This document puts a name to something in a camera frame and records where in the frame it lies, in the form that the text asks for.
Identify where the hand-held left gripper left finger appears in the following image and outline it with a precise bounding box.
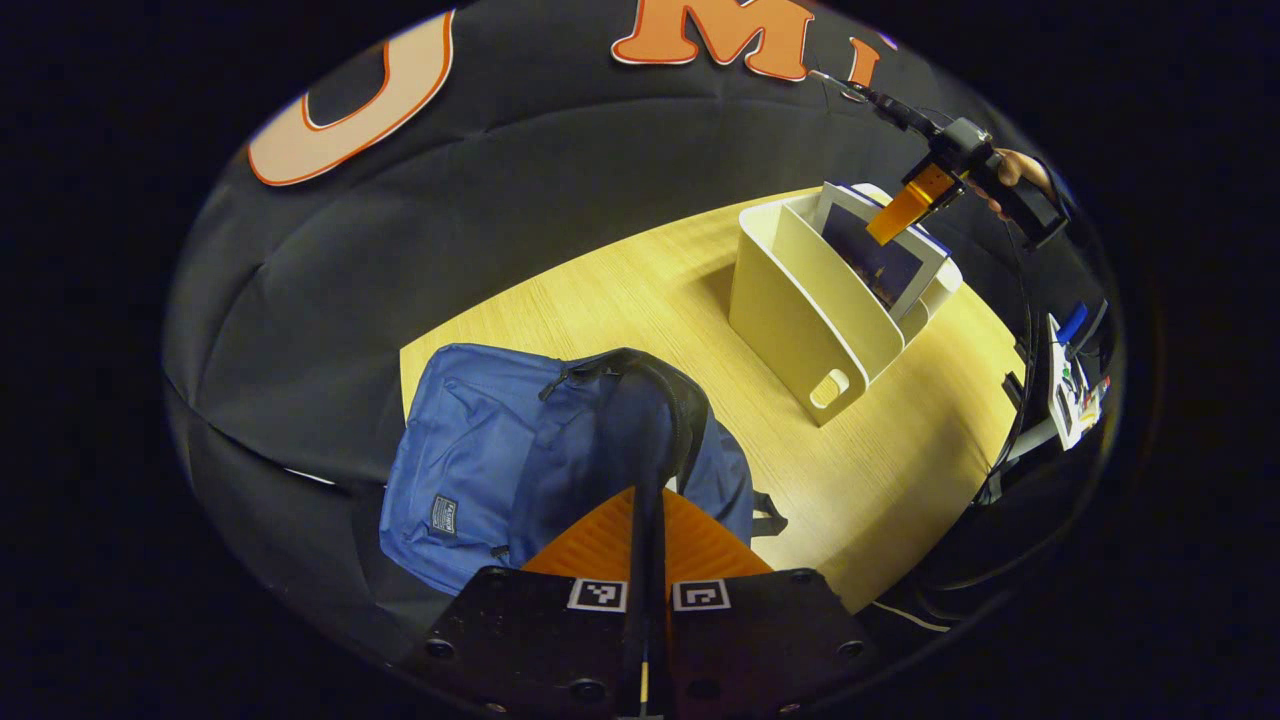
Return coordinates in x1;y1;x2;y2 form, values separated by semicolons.
405;487;651;716

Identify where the black backdrop cloth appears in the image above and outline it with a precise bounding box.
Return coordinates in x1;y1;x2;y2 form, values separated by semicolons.
165;0;1091;641

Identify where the white cable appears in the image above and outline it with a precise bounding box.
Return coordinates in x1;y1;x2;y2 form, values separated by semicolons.
868;600;951;634

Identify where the white bookshelf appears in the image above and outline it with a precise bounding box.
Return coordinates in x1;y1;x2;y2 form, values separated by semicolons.
728;182;964;428

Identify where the blue schoolbag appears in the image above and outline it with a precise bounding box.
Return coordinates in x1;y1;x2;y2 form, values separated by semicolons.
378;343;789;598

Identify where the blue book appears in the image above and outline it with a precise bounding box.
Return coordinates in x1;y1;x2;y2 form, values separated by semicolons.
812;181;951;321

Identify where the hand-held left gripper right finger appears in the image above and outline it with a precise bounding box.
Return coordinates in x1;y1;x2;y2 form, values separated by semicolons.
652;487;876;716

